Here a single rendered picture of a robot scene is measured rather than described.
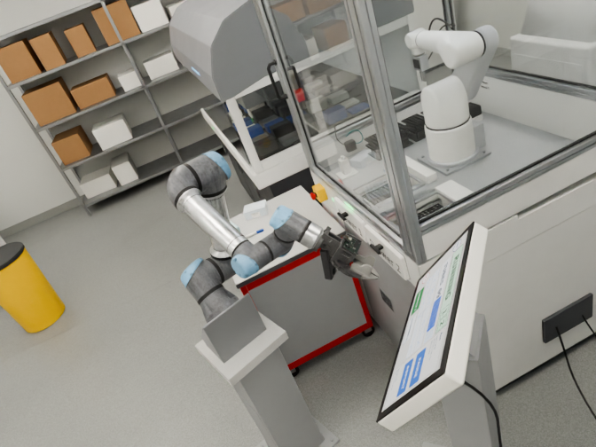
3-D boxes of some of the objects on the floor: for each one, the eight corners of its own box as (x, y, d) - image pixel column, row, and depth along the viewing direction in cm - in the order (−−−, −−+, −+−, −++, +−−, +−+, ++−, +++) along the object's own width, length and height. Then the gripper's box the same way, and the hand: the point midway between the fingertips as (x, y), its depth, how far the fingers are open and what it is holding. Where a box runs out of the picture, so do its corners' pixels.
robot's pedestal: (293, 490, 210) (227, 383, 171) (256, 449, 233) (191, 346, 193) (340, 441, 222) (289, 330, 183) (301, 406, 245) (248, 301, 206)
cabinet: (455, 427, 211) (425, 298, 169) (353, 299, 298) (317, 193, 256) (623, 327, 225) (634, 185, 183) (479, 233, 312) (465, 122, 270)
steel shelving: (89, 216, 545) (-26, 43, 441) (91, 200, 586) (-13, 38, 483) (366, 94, 591) (322, -90, 487) (350, 87, 632) (306, -83, 529)
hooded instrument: (300, 289, 322) (189, 22, 230) (236, 192, 478) (155, 9, 386) (449, 213, 339) (402, -64, 247) (341, 143, 496) (287, -43, 404)
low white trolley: (287, 387, 258) (235, 285, 218) (256, 319, 310) (210, 227, 271) (380, 337, 266) (345, 230, 227) (334, 279, 319) (301, 184, 279)
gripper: (318, 239, 135) (384, 276, 134) (329, 219, 141) (392, 255, 140) (309, 255, 141) (371, 292, 140) (319, 237, 147) (379, 271, 146)
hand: (373, 277), depth 142 cm, fingers closed
